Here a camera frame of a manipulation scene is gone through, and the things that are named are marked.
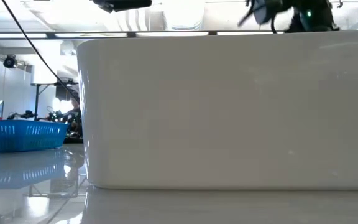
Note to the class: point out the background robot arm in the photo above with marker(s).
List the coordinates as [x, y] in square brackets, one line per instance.
[26, 115]

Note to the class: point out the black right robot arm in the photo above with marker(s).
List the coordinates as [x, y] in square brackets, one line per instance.
[319, 18]

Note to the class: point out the black overhead crossbar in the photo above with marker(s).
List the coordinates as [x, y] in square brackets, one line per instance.
[212, 32]

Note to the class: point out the black ceiling hook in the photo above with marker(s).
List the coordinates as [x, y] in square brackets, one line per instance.
[340, 4]

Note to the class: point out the white plastic bin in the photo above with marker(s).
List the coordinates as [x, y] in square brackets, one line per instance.
[228, 109]

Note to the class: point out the black background stand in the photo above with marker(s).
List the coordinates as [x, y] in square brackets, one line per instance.
[37, 99]

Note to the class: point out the blue plastic mesh basket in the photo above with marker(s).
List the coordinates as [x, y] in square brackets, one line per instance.
[23, 137]

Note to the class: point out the black ceiling-mounted camera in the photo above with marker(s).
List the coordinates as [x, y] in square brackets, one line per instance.
[9, 61]

